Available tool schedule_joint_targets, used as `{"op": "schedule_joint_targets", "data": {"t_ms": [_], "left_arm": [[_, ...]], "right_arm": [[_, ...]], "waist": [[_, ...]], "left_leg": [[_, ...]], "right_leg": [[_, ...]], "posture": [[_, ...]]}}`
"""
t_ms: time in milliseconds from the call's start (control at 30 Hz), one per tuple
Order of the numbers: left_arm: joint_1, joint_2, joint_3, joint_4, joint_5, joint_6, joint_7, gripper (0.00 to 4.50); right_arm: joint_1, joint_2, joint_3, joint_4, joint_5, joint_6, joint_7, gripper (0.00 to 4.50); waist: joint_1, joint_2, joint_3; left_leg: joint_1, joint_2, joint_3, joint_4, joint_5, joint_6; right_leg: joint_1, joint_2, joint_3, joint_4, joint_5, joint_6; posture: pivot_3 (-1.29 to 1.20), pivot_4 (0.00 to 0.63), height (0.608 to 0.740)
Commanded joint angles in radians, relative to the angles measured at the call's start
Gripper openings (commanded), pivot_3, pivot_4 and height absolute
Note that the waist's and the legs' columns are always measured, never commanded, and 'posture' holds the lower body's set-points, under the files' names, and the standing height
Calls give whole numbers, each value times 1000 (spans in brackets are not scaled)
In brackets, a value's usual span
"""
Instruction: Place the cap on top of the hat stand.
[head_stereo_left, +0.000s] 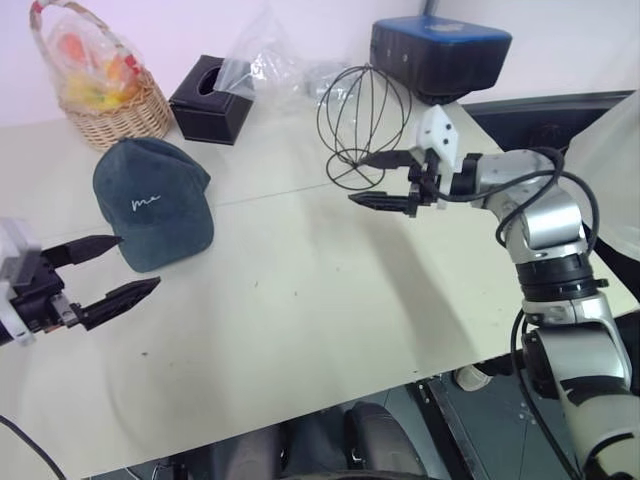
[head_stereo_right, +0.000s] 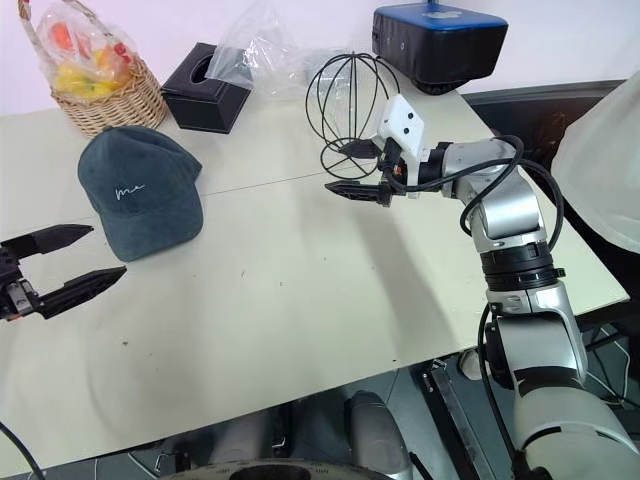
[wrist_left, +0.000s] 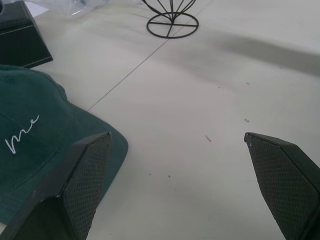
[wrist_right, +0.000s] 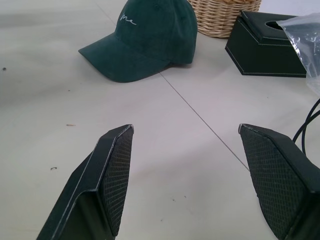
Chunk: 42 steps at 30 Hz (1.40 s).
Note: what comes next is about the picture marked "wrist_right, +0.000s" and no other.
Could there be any dark green baseball cap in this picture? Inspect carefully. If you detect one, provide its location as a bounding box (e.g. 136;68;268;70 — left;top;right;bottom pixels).
78;0;199;84

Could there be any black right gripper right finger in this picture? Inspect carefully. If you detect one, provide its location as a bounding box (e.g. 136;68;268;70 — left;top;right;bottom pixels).
238;123;320;240

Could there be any black leather tissue box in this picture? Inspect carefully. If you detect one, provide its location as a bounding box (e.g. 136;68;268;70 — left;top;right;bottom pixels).
224;10;308;78

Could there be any woven wicker basket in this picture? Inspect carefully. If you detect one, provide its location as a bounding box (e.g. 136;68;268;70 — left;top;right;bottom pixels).
187;0;263;39

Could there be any black cable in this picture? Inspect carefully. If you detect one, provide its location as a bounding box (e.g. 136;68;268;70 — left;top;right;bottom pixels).
291;97;320;153

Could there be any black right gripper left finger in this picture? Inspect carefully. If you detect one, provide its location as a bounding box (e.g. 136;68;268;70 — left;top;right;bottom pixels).
35;123;135;240

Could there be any clear plastic bag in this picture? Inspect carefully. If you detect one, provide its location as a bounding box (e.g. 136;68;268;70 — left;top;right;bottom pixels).
276;12;320;97

